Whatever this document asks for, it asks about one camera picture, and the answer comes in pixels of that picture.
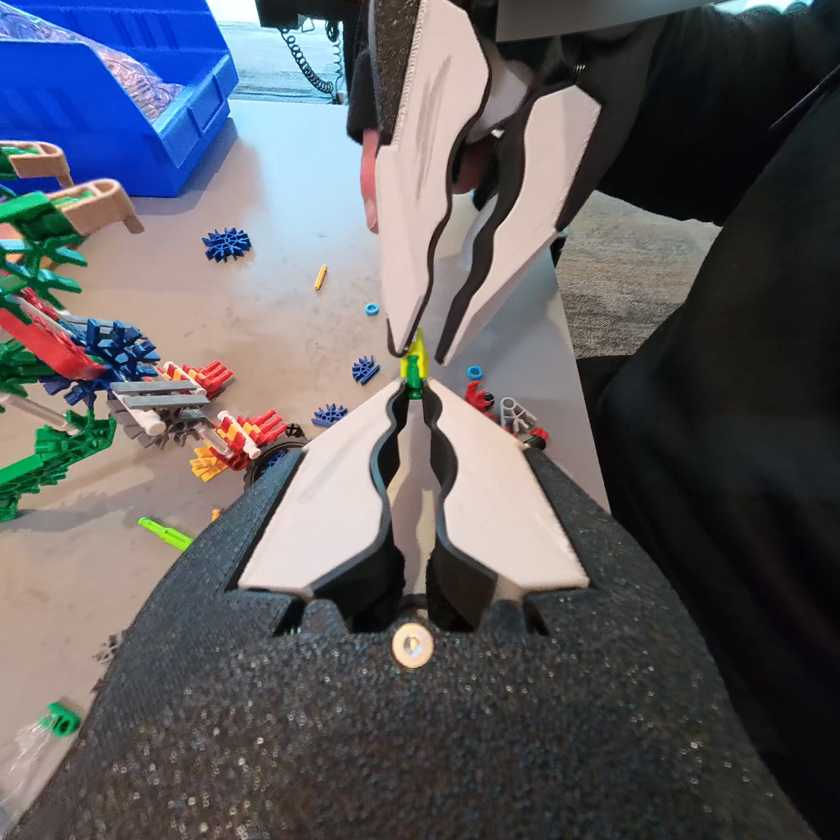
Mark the yellow clip connector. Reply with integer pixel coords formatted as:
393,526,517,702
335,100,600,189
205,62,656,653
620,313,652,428
399,328,432,383

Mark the clear plastic wrapper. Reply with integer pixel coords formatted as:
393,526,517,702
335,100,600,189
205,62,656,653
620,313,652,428
0,718,68,816

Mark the large blue snowflake connector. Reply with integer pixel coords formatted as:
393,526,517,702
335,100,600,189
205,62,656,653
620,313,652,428
201,227,253,263

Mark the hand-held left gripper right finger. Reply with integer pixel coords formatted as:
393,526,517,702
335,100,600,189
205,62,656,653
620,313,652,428
422,379,590,593

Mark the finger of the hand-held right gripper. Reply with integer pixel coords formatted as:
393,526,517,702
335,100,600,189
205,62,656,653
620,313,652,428
376,0,493,360
435,84,602,367

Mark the person's dark clothing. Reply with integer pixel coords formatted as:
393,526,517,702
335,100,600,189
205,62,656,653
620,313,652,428
577,79,840,840

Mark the multicoloured construction toy model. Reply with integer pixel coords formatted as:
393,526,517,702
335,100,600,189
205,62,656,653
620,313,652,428
0,141,290,523

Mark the blue plastic bin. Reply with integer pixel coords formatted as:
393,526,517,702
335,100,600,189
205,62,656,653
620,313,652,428
0,0,240,198

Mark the person's right hand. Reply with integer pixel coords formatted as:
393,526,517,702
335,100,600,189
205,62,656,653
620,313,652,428
360,128,497,235

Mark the beige triangular connector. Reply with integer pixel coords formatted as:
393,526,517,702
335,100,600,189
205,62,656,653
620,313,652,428
498,396,539,434

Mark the person's right forearm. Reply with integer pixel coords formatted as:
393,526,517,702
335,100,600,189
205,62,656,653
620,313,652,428
558,0,840,227

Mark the green clip connector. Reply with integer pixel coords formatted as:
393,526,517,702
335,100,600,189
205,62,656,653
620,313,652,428
40,701,81,738

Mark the lime green rod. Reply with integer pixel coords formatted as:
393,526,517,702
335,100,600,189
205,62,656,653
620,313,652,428
137,516,195,551

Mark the clear plastic bag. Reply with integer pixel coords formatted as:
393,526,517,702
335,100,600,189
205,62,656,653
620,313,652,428
0,7,186,123

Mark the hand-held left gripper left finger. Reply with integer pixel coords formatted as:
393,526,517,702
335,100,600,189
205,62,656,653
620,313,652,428
236,379,404,600

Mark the black coiled cable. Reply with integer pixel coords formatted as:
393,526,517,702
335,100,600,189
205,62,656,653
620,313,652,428
278,18,343,101

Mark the black rubber tyre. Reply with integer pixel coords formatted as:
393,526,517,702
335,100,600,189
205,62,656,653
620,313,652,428
243,445,307,494

